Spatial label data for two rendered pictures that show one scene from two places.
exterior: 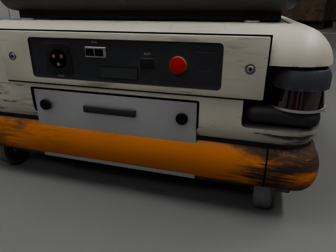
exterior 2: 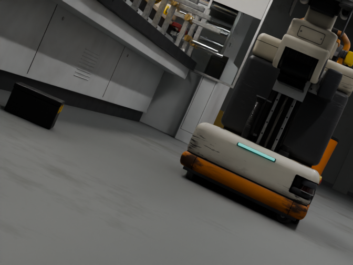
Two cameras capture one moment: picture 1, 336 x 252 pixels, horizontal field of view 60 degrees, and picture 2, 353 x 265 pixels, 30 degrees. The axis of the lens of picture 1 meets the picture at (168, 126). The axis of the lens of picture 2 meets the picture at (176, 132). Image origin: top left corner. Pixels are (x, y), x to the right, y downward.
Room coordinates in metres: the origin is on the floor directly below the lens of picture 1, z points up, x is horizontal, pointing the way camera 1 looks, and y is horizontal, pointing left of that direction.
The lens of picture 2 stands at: (4.02, -0.68, 0.31)
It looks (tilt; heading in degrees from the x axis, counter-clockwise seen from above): 2 degrees down; 176
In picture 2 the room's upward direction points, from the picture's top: 24 degrees clockwise
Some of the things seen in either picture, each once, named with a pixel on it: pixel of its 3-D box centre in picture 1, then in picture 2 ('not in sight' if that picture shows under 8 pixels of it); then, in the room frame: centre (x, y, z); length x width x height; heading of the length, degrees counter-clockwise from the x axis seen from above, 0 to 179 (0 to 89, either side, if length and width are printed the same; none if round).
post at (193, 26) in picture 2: not in sight; (190, 32); (-1.45, -0.51, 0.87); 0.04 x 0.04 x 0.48; 74
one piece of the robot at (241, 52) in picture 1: (119, 61); not in sight; (0.43, 0.07, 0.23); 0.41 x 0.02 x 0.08; 73
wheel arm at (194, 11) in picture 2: not in sight; (187, 9); (-0.75, -0.63, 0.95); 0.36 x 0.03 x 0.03; 74
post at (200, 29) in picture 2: not in sight; (197, 34); (-1.69, -0.44, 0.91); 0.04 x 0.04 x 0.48; 74
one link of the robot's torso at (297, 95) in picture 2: not in sight; (309, 75); (0.92, 0.01, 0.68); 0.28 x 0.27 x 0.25; 73
